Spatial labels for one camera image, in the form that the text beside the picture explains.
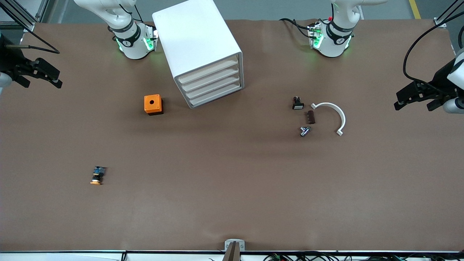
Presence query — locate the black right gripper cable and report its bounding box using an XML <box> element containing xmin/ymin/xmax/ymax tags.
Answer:
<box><xmin>0</xmin><ymin>5</ymin><xmax>61</xmax><ymax>55</ymax></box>

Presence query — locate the white drawer cabinet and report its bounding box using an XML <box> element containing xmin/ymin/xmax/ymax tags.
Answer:
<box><xmin>152</xmin><ymin>0</ymin><xmax>245</xmax><ymax>109</ymax></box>

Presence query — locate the white curved plastic bracket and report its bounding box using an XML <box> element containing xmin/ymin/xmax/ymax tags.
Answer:
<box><xmin>311</xmin><ymin>102</ymin><xmax>346</xmax><ymax>137</ymax></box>

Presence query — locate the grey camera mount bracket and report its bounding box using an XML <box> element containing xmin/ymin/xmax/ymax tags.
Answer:
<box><xmin>223</xmin><ymin>239</ymin><xmax>245</xmax><ymax>261</ymax></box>

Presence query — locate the black cable bundle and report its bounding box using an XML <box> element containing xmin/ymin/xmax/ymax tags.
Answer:
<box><xmin>263</xmin><ymin>253</ymin><xmax>464</xmax><ymax>261</ymax></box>

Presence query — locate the aluminium frame post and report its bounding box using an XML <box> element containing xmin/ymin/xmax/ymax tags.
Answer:
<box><xmin>0</xmin><ymin>0</ymin><xmax>49</xmax><ymax>32</ymax></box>
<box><xmin>435</xmin><ymin>0</ymin><xmax>464</xmax><ymax>29</ymax></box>

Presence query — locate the orange black button box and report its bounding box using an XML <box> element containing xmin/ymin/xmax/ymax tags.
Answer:
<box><xmin>144</xmin><ymin>94</ymin><xmax>164</xmax><ymax>116</ymax></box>

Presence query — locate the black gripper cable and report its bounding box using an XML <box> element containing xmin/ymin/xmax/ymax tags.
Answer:
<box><xmin>0</xmin><ymin>5</ymin><xmax>61</xmax><ymax>55</ymax></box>
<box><xmin>403</xmin><ymin>7</ymin><xmax>464</xmax><ymax>86</ymax></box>

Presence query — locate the black arm base cable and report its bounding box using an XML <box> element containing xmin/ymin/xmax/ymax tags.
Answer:
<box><xmin>279</xmin><ymin>17</ymin><xmax>313</xmax><ymax>39</ymax></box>

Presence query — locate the metal connector bracket green light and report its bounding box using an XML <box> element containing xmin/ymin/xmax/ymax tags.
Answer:
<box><xmin>307</xmin><ymin>22</ymin><xmax>324</xmax><ymax>50</ymax></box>
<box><xmin>144</xmin><ymin>22</ymin><xmax>159</xmax><ymax>52</ymax></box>

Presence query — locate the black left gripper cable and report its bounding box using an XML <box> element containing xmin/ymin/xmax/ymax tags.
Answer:
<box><xmin>403</xmin><ymin>7</ymin><xmax>464</xmax><ymax>86</ymax></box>

